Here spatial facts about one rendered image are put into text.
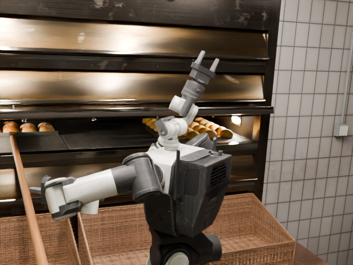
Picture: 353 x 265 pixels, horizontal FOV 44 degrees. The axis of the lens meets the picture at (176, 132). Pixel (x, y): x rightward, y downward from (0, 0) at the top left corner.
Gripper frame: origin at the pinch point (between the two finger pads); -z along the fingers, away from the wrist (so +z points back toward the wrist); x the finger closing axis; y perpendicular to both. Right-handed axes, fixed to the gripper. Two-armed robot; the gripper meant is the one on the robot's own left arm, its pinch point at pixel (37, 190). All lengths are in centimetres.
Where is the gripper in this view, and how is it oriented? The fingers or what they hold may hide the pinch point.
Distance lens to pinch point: 186.2
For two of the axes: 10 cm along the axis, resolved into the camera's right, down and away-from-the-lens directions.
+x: -0.5, 9.7, 2.2
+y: 2.1, -2.0, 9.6
